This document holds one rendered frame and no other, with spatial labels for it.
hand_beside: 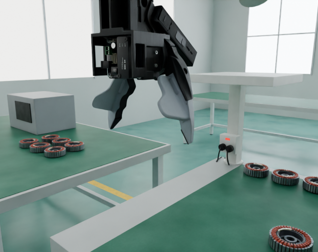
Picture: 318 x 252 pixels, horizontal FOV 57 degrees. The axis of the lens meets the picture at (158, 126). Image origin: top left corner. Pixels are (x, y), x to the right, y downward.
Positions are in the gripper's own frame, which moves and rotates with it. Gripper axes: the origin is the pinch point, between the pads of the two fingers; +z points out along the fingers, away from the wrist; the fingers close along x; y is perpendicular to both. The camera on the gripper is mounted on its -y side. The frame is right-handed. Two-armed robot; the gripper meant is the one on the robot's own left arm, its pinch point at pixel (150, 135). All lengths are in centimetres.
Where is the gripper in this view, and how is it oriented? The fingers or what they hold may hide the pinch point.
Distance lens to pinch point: 42.4
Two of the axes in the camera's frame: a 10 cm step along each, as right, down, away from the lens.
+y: -6.0, 1.7, -7.8
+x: 8.0, 1.3, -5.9
